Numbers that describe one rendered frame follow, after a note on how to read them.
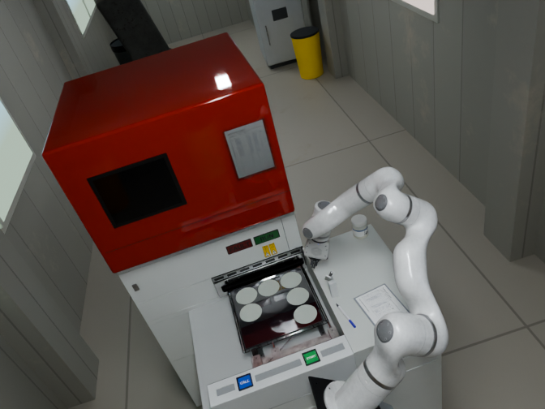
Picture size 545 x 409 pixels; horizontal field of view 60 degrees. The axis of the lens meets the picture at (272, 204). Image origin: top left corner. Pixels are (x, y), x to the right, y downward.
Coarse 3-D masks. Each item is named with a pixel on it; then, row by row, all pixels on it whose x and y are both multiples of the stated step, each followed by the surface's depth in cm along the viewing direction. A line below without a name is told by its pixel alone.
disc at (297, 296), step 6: (294, 288) 212; (300, 288) 211; (288, 294) 210; (294, 294) 209; (300, 294) 209; (306, 294) 208; (288, 300) 207; (294, 300) 206; (300, 300) 206; (306, 300) 205
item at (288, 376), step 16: (320, 352) 176; (336, 352) 174; (352, 352) 173; (256, 368) 176; (272, 368) 175; (288, 368) 174; (304, 368) 172; (320, 368) 172; (336, 368) 175; (352, 368) 177; (224, 384) 174; (256, 384) 171; (272, 384) 170; (288, 384) 172; (304, 384) 175; (224, 400) 169; (240, 400) 170; (256, 400) 173; (272, 400) 175; (288, 400) 178
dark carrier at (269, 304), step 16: (288, 272) 221; (240, 288) 219; (256, 288) 217; (288, 288) 213; (304, 288) 211; (240, 304) 211; (272, 304) 207; (288, 304) 205; (304, 304) 203; (240, 320) 204; (256, 320) 203; (272, 320) 201; (288, 320) 199; (320, 320) 195; (256, 336) 196; (272, 336) 194
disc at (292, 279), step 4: (292, 272) 220; (284, 276) 219; (288, 276) 219; (292, 276) 218; (296, 276) 218; (300, 276) 217; (284, 280) 217; (288, 280) 217; (292, 280) 216; (296, 280) 216; (300, 280) 215; (284, 284) 215; (288, 284) 215; (292, 284) 214; (296, 284) 214
